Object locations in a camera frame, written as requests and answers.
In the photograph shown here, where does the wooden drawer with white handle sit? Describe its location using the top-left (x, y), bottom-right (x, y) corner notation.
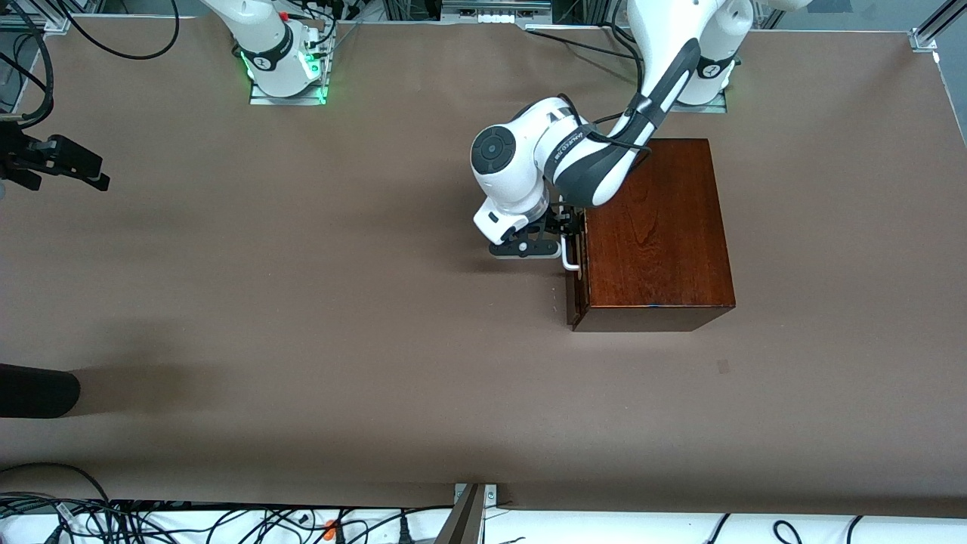
top-left (561, 233), bottom-right (586, 327)

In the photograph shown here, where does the dark brown wooden cabinet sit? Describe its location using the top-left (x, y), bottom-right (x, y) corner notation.
top-left (572, 138), bottom-right (737, 333)

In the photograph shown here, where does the metal strip with white sockets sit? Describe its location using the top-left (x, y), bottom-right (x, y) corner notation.
top-left (440, 0), bottom-right (554, 25)

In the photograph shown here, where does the brown table cover sheet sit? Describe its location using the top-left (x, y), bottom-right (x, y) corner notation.
top-left (0, 14), bottom-right (967, 518)

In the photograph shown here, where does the black cylinder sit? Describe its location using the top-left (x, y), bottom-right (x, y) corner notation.
top-left (0, 363), bottom-right (81, 419)

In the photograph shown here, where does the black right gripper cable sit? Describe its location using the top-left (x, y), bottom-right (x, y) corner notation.
top-left (0, 0), bottom-right (55, 128)

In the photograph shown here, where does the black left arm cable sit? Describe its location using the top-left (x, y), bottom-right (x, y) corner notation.
top-left (559, 23), bottom-right (654, 156)

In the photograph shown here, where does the black looping cable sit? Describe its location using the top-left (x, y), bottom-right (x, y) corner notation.
top-left (57, 0), bottom-right (181, 60)

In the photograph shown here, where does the aluminium frame profile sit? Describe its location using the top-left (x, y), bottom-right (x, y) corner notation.
top-left (909, 0), bottom-right (967, 54)
top-left (0, 14), bottom-right (73, 35)

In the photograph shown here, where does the long black table cable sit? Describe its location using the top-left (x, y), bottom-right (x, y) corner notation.
top-left (525, 27), bottom-right (641, 61)

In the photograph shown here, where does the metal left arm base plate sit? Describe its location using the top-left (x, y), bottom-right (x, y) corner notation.
top-left (671, 92), bottom-right (728, 114)

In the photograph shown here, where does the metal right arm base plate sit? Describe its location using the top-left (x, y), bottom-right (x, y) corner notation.
top-left (249, 76), bottom-right (329, 107)

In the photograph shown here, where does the black arched cable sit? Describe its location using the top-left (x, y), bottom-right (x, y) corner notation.
top-left (0, 462), bottom-right (114, 505)

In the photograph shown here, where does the aluminium post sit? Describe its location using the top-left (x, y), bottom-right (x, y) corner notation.
top-left (434, 484), bottom-right (484, 544)

